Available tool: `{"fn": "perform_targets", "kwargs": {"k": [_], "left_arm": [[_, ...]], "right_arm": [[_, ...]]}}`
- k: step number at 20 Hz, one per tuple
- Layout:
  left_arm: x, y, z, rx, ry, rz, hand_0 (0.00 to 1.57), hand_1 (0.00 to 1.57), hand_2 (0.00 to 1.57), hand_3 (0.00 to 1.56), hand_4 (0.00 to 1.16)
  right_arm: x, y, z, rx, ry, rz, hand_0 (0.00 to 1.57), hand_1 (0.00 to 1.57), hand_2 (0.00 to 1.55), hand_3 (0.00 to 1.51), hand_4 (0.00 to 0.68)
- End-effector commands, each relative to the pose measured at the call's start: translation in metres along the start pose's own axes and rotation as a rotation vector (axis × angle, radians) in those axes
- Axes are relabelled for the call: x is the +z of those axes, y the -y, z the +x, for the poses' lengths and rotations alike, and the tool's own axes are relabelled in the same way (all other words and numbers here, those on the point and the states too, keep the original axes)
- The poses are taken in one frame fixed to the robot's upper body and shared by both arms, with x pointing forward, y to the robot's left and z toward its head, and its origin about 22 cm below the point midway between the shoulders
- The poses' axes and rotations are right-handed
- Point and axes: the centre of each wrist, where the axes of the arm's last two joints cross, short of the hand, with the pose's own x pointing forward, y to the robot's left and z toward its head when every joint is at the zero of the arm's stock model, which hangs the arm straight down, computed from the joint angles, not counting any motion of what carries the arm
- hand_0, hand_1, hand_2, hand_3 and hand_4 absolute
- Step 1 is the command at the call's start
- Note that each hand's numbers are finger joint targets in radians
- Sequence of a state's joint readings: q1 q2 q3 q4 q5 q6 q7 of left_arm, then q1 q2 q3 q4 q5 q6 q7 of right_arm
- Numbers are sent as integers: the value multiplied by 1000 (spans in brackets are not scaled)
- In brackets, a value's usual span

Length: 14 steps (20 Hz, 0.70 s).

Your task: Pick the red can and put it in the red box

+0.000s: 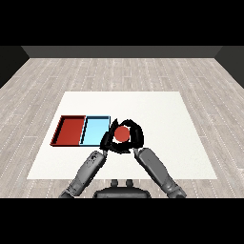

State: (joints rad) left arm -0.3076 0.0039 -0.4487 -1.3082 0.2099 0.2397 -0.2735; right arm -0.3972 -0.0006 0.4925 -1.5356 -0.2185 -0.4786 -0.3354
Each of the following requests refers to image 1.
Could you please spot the dark grey robot body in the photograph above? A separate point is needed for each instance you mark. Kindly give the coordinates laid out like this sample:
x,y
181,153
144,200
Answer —
x,y
122,191

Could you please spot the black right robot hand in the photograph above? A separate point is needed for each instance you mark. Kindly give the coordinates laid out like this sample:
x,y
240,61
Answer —
x,y
137,134

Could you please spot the red shallow open box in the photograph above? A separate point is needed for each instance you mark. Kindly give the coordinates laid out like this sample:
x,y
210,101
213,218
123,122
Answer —
x,y
68,131

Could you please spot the light blue shallow open box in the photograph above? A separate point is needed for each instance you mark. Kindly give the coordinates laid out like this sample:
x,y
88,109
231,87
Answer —
x,y
95,131

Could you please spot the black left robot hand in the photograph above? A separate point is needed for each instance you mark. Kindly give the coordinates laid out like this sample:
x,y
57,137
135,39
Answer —
x,y
107,139

